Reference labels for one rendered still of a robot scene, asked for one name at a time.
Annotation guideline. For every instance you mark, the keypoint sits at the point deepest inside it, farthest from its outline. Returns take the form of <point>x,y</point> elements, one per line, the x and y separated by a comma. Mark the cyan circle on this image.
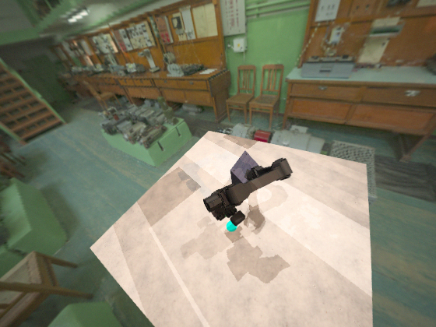
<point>231,227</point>

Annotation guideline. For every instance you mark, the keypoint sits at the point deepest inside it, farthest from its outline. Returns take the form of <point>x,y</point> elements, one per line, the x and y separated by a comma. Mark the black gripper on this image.
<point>236,217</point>

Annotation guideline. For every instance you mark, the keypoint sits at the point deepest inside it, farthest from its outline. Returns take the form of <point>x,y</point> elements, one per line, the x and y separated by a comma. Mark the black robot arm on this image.
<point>233,195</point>

